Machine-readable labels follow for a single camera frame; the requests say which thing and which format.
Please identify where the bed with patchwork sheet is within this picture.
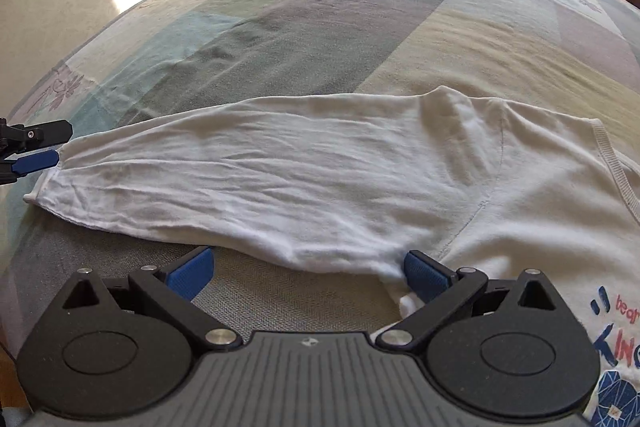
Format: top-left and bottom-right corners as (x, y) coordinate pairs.
(0, 0), (640, 427)

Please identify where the white printed sweatshirt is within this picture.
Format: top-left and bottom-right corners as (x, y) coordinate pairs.
(22, 84), (640, 427)

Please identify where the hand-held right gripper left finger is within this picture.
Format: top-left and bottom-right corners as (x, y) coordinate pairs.
(60, 245), (240, 352)

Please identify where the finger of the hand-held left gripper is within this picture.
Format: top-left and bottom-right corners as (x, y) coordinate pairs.
(0, 149), (60, 186)
(0, 118), (75, 158)

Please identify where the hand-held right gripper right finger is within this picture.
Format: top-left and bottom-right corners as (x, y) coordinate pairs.
(375, 249), (569, 353)

